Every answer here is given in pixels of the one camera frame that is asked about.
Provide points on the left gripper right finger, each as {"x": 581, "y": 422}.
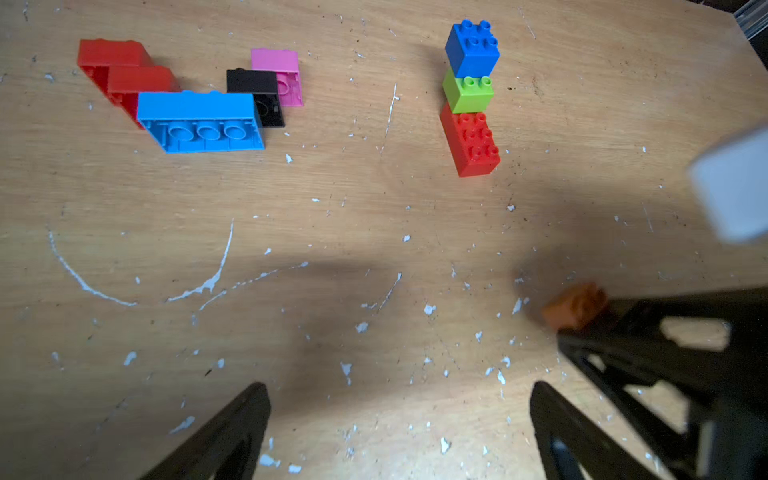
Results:
{"x": 570, "y": 444}

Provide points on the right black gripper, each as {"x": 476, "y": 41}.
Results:
{"x": 627, "y": 346}

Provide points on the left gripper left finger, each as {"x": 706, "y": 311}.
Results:
{"x": 227, "y": 447}

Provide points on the orange square lego brick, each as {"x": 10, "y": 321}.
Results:
{"x": 575, "y": 307}

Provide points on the long red lego brick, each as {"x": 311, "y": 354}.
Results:
{"x": 471, "y": 142}

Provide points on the lime green square lego brick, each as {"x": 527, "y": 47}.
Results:
{"x": 467, "y": 94}

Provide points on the light blue long lego brick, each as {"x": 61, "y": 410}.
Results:
{"x": 189, "y": 122}

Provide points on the dark blue square lego brick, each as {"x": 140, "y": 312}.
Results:
{"x": 472, "y": 50}

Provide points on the black square lego brick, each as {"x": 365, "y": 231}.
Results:
{"x": 263, "y": 86}

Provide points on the small red lego brick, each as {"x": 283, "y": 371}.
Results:
{"x": 124, "y": 84}
{"x": 97, "y": 56}

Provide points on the pink square lego brick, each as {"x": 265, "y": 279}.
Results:
{"x": 285, "y": 64}

